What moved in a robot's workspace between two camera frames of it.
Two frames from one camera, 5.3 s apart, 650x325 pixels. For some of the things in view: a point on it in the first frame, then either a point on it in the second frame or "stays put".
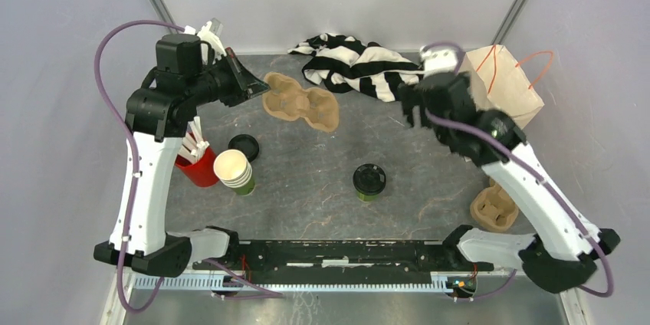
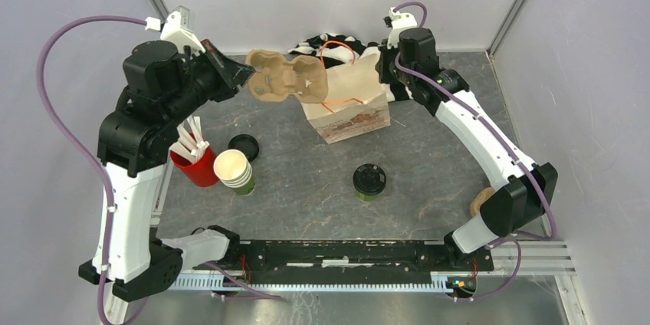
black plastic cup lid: [369, 178] stays put
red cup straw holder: [205, 172] stays put
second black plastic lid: [245, 143] stays put
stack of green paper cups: [234, 170] stays put
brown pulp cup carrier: [286, 99] to [274, 78]
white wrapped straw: [201, 143] stays put
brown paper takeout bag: [498, 83] to [355, 103]
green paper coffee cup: [366, 198] stays put
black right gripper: [410, 96] to [384, 75]
